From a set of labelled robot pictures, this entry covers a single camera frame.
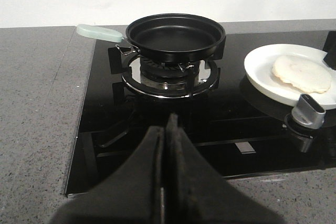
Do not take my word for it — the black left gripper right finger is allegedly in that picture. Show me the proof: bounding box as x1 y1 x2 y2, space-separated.
165 114 284 223

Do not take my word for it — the silver stove knob near pan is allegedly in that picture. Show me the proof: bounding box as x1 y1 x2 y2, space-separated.
291 94 325 130

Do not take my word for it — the black frying pan green handle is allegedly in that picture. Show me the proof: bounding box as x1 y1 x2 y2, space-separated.
76 13 226 63

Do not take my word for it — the black gas burner without pan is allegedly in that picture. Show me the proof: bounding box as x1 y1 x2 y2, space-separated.
323 31 336 70

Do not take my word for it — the black glass cooktop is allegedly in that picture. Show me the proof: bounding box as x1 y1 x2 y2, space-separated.
65 30 335 198

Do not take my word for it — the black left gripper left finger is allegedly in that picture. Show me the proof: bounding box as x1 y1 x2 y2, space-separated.
50 126 164 223

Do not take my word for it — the fried egg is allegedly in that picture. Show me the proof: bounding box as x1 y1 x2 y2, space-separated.
272 55 332 93

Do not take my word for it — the white plate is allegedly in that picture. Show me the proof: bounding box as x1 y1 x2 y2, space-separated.
244 44 335 110

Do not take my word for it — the black gas burner under pan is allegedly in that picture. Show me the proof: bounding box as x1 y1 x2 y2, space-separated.
108 45 221 99

